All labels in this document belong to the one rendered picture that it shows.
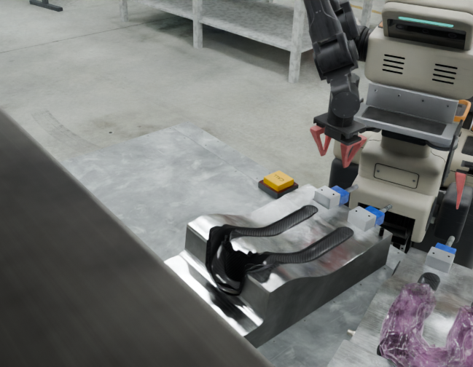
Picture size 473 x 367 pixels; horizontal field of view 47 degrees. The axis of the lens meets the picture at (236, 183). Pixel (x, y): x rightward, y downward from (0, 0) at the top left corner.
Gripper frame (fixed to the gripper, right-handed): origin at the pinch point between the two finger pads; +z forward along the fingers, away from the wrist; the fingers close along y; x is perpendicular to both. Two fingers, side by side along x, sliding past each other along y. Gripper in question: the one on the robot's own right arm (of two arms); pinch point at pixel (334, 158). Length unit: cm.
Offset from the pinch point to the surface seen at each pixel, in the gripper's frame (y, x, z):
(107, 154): -67, -24, 20
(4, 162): 54, -84, -52
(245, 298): 11.7, -35.9, 13.6
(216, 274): 2.2, -35.6, 14.2
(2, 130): 52, -83, -52
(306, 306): 17.2, -24.4, 18.2
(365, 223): 12.8, -2.5, 9.9
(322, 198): -0.2, -2.2, 10.2
